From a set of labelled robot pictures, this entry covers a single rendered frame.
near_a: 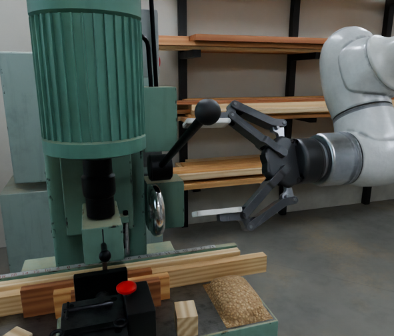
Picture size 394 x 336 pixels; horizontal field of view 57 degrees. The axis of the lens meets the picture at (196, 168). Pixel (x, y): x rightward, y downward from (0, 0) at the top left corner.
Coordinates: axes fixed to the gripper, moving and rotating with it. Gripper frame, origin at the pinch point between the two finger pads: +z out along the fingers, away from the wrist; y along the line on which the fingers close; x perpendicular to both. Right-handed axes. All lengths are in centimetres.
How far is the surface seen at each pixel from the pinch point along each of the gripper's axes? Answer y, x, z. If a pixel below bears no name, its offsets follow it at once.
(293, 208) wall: -5, -273, -175
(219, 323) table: -26.0, -13.0, -4.8
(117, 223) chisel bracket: -6.6, -15.3, 11.3
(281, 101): 76, -185, -127
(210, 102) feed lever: 6.8, 9.8, 0.1
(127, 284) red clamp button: -16.0, -5.2, 11.1
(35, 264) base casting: -15, -64, 33
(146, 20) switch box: 41.1, -28.2, 0.4
